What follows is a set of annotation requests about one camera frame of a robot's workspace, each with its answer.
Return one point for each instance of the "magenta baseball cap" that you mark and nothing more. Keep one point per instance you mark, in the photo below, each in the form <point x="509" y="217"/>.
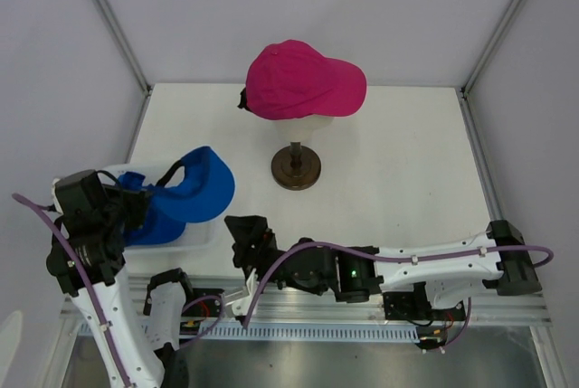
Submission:
<point x="291" y="80"/>

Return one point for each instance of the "left aluminium frame post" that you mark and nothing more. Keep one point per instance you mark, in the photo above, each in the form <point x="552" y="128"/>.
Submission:
<point x="119" y="38"/>

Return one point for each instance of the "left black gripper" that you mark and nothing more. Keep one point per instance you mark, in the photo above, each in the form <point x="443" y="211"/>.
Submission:
<point x="137" y="199"/>

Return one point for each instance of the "right aluminium frame post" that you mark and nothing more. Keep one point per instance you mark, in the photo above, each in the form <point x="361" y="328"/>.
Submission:
<point x="497" y="36"/>

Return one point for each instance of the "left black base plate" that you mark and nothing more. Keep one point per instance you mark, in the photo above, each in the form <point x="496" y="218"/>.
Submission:
<point x="202" y="303"/>

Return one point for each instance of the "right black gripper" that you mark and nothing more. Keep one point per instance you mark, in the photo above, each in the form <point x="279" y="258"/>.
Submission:
<point x="247" y="232"/>

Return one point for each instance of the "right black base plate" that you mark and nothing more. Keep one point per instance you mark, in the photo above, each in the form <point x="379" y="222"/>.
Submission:
<point x="415" y="309"/>

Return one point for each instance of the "white slotted cable duct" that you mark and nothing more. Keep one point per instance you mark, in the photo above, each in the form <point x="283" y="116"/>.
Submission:
<point x="232" y="330"/>

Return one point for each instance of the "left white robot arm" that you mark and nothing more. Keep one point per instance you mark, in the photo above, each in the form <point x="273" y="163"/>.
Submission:
<point x="134" y="355"/>

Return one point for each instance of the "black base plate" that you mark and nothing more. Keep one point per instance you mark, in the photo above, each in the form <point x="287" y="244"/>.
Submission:
<point x="415" y="309"/>
<point x="202" y="303"/>

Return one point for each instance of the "blue baseball cap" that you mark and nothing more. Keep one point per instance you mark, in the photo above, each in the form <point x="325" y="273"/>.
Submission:
<point x="158" y="229"/>
<point x="196" y="188"/>

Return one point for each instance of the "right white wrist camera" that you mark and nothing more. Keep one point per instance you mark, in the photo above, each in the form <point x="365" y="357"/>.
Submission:
<point x="237" y="301"/>

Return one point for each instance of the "dark round mannequin stand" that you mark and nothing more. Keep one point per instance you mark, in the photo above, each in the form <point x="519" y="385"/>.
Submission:
<point x="296" y="167"/>

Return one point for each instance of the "cream mannequin head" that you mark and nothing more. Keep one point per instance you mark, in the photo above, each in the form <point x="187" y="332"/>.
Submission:
<point x="300" y="130"/>

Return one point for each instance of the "white plastic basket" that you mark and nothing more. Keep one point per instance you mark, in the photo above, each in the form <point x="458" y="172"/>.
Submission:
<point x="196" y="235"/>

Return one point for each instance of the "aluminium frame post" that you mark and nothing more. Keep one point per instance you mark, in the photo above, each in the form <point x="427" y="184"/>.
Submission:
<point x="497" y="36"/>
<point x="119" y="38"/>

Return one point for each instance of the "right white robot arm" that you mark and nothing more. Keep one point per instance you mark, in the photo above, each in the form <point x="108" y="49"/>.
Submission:
<point x="420" y="283"/>

